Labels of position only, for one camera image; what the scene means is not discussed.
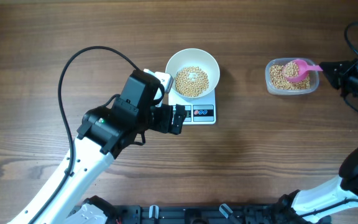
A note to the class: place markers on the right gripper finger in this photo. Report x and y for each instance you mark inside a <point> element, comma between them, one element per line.
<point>330,68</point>
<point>337,79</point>

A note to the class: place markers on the soybeans in bowl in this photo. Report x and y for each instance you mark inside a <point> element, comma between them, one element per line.
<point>191,81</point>

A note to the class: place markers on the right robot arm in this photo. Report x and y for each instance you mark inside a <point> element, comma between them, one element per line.
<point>341,192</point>

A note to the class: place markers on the white digital kitchen scale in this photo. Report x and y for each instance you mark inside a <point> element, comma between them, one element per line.
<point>199,111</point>

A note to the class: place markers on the yellow soybeans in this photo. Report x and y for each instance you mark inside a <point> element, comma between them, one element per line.
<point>280,82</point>

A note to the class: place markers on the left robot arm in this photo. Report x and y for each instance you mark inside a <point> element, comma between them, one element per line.
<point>104,132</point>

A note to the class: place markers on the white bowl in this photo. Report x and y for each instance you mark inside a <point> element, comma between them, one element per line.
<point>195,58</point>

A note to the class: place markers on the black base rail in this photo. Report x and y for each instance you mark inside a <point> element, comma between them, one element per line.
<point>258,214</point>

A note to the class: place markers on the pink measuring scoop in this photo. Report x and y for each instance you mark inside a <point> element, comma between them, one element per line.
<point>304,68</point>

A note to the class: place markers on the soybeans in scoop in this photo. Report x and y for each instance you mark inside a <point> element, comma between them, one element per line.
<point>291,70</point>

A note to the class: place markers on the clear plastic container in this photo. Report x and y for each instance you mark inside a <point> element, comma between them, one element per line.
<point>313,75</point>

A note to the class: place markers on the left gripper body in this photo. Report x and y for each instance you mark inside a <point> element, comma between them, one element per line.
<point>161,118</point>

